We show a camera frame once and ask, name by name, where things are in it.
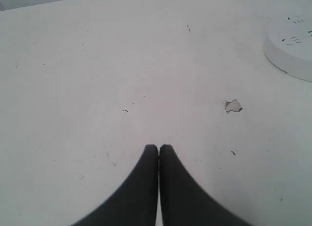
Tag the white desk lamp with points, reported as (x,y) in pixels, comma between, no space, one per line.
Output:
(288,46)

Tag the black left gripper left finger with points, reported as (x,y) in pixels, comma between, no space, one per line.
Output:
(134,203)

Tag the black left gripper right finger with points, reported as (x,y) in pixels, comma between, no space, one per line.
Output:
(183,201)

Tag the torn paper scrap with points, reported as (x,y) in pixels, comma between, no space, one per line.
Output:
(233,106)

